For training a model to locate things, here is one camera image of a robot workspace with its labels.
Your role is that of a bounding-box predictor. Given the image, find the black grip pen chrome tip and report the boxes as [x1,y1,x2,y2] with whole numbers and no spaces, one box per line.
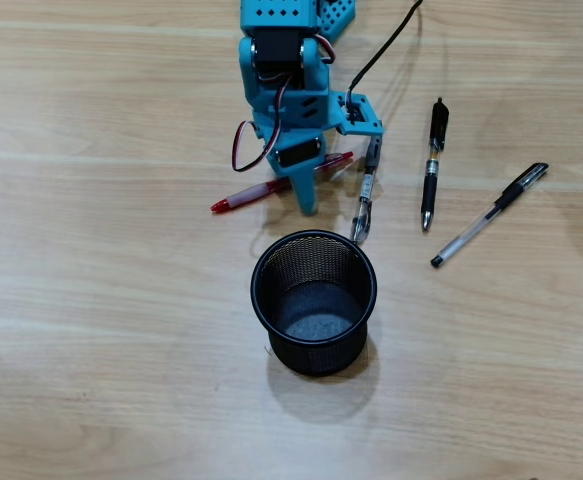
[419,97,451,232]

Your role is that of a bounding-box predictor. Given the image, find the red retractable pen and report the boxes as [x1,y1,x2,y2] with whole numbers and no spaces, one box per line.
[209,151,355,215]

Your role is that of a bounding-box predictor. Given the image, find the wrist camera on blue mount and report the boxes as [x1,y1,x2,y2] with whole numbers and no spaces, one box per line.
[337,91,386,137]

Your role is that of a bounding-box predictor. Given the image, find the red white black servo wires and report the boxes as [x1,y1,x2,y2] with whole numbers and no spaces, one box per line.
[230,33,338,174]

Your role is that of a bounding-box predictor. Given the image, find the black mesh pen holder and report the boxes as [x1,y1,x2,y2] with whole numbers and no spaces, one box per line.
[249,228,378,377]

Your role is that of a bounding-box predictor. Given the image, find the clear pen with grey grip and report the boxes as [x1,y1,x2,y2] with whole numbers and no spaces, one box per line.
[349,135,385,246]

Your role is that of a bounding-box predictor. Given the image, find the black camera cable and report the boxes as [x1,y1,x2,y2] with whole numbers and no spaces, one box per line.
[345,0,425,109]

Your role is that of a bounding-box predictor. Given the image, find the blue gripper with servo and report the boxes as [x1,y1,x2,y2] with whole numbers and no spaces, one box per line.
[253,123,333,218]

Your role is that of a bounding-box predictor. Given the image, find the clear stick pen black cap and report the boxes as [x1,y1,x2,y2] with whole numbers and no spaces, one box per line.
[429,162,550,270]

